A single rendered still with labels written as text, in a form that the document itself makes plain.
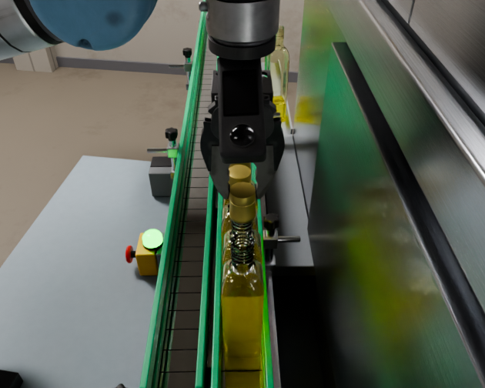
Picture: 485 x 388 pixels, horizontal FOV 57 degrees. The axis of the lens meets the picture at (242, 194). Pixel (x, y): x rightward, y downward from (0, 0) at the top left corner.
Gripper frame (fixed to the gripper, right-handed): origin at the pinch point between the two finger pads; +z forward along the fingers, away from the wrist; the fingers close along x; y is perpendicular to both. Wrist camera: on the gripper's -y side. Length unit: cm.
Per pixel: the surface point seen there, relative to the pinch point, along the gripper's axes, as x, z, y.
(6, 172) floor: 133, 116, 160
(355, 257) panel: -11.8, -1.7, -12.7
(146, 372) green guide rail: 13.2, 20.4, -13.3
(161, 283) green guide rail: 13.2, 20.3, 1.9
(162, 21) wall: 56, 76, 290
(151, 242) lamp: 19.3, 32.1, 22.5
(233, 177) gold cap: 1.2, 0.7, 4.4
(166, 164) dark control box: 20, 33, 53
